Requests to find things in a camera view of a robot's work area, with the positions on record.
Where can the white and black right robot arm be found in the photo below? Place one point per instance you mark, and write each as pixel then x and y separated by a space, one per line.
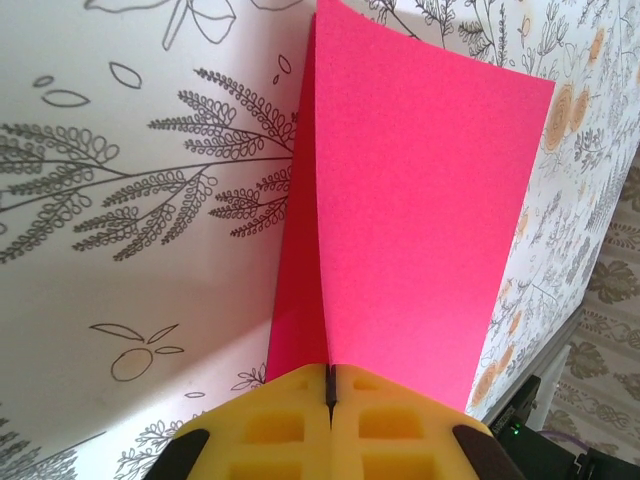
pixel 520 415

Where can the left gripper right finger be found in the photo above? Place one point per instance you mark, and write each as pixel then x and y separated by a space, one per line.
pixel 400 440

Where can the magenta cloth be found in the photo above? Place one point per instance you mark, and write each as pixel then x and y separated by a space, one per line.
pixel 400 200

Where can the aluminium side rail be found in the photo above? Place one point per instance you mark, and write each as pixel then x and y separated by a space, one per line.
pixel 545 350

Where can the floral table cover sheet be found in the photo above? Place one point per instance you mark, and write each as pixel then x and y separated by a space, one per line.
pixel 125 250

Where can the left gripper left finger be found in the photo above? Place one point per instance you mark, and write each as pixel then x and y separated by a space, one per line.
pixel 270 440

